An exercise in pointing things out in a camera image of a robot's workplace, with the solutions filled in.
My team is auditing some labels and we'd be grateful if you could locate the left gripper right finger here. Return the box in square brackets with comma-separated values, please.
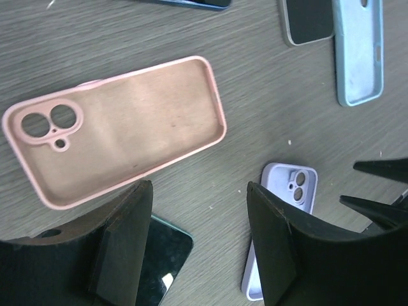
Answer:
[247, 182, 407, 305]

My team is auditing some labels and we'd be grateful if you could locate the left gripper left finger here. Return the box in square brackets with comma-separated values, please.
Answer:
[1, 180, 152, 305]

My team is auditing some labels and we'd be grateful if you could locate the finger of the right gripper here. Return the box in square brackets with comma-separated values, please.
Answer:
[353, 158, 408, 184]
[339, 195, 407, 230]

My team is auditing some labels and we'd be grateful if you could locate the dark green phone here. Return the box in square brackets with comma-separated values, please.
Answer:
[135, 215, 194, 306]

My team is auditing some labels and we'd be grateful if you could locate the pink phone case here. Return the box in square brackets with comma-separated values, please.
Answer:
[2, 55, 227, 210]

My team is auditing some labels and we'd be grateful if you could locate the lilac phone case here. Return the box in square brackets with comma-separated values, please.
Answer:
[241, 162, 319, 302]

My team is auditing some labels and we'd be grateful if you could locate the light blue phone case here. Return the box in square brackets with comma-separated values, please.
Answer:
[332, 0, 384, 106]

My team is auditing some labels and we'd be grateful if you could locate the silver phone black screen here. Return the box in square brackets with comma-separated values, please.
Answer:
[277, 0, 334, 47]

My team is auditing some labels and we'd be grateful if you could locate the blue phone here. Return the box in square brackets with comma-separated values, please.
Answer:
[145, 0, 232, 11]

